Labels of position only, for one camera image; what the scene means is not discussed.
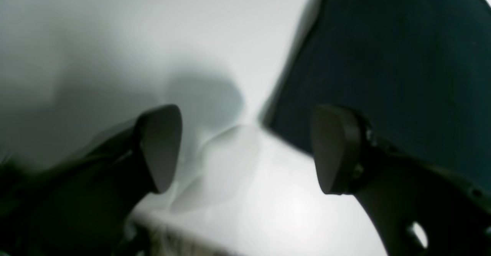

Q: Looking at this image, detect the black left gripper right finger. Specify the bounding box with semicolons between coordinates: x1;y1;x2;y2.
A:
311;104;491;256

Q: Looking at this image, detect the black T-shirt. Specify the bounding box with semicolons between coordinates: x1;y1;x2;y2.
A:
264;0;491;190

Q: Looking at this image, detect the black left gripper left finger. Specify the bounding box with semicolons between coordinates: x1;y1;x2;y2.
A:
1;104;183;256

